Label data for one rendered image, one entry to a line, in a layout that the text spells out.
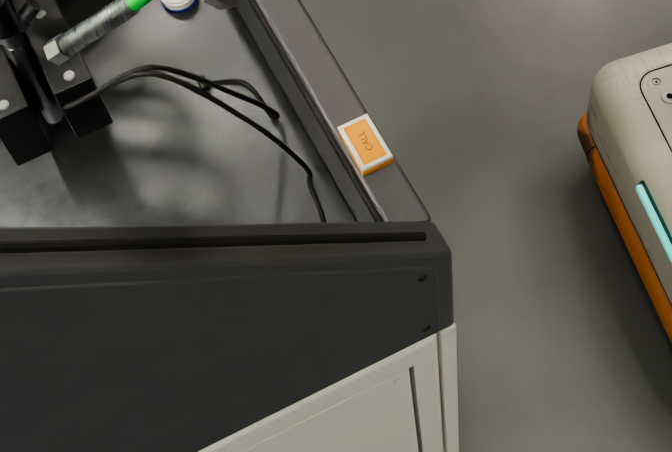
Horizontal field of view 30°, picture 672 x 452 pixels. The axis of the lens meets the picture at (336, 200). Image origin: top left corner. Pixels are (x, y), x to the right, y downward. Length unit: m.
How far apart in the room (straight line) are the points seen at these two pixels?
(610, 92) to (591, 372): 0.44
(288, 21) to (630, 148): 0.84
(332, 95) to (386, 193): 0.11
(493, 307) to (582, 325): 0.15
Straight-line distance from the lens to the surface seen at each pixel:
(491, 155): 2.20
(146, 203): 1.26
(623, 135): 1.93
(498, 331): 2.05
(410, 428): 1.42
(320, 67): 1.16
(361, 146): 1.10
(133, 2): 0.97
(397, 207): 1.08
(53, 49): 1.03
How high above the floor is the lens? 1.91
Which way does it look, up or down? 62 degrees down
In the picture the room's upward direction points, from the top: 11 degrees counter-clockwise
